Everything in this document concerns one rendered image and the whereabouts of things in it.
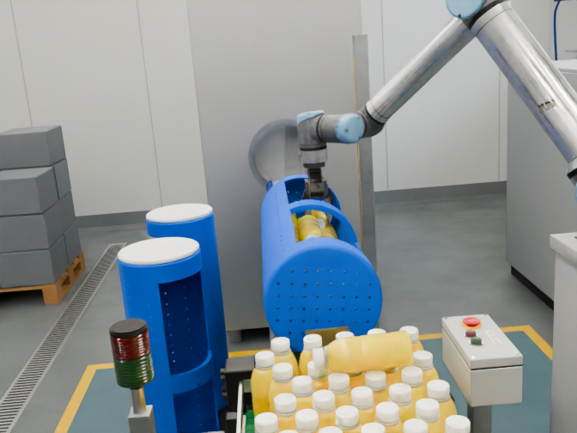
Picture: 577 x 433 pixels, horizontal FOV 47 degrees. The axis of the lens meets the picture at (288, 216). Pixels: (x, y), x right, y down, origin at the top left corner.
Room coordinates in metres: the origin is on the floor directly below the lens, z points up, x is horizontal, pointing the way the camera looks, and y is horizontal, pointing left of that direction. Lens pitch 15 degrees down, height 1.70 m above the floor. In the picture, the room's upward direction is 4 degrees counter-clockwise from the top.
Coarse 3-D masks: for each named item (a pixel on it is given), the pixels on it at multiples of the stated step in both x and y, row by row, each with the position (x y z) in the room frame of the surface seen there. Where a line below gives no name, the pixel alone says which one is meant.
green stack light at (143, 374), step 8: (136, 360) 1.01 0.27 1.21; (144, 360) 1.02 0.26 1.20; (152, 360) 1.04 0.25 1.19; (120, 368) 1.01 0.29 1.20; (128, 368) 1.00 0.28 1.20; (136, 368) 1.01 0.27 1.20; (144, 368) 1.01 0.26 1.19; (152, 368) 1.03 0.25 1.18; (120, 376) 1.01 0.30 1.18; (128, 376) 1.00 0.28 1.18; (136, 376) 1.01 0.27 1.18; (144, 376) 1.01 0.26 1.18; (152, 376) 1.03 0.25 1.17; (120, 384) 1.01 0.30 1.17; (128, 384) 1.01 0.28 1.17; (136, 384) 1.01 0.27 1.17; (144, 384) 1.01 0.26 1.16
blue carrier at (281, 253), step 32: (288, 192) 2.34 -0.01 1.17; (288, 224) 1.73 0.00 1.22; (288, 256) 1.48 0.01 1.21; (320, 256) 1.48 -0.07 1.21; (352, 256) 1.48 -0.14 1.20; (288, 288) 1.48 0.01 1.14; (320, 288) 1.48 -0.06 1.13; (352, 288) 1.48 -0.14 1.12; (288, 320) 1.48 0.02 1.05; (320, 320) 1.48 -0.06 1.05; (352, 320) 1.48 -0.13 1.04
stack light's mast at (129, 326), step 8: (120, 320) 1.06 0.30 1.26; (128, 320) 1.05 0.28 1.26; (136, 320) 1.05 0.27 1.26; (144, 320) 1.06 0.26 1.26; (112, 328) 1.03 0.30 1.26; (120, 328) 1.02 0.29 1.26; (128, 328) 1.02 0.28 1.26; (136, 328) 1.02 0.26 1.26; (144, 328) 1.02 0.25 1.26; (120, 336) 1.01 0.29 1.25; (128, 336) 1.01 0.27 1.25; (136, 392) 1.02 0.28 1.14; (136, 400) 1.03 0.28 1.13; (144, 400) 1.03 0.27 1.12; (136, 408) 1.03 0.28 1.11; (144, 408) 1.03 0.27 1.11
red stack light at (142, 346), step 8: (112, 336) 1.02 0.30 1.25; (136, 336) 1.01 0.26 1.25; (144, 336) 1.02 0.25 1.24; (112, 344) 1.01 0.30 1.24; (120, 344) 1.00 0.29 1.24; (128, 344) 1.00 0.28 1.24; (136, 344) 1.01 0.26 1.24; (144, 344) 1.02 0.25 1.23; (112, 352) 1.02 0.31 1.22; (120, 352) 1.01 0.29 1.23; (128, 352) 1.00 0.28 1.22; (136, 352) 1.01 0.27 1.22; (144, 352) 1.02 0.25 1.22; (120, 360) 1.01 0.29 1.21; (128, 360) 1.00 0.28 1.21
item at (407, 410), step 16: (448, 400) 1.07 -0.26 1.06; (288, 416) 1.05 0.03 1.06; (320, 416) 1.05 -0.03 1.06; (368, 416) 1.05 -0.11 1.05; (400, 416) 1.05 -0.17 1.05; (416, 416) 1.01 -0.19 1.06; (448, 416) 1.05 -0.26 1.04; (256, 432) 1.00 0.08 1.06; (272, 432) 0.99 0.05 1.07; (304, 432) 0.99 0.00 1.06; (352, 432) 0.99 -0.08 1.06; (400, 432) 0.99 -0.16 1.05; (432, 432) 0.99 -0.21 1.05
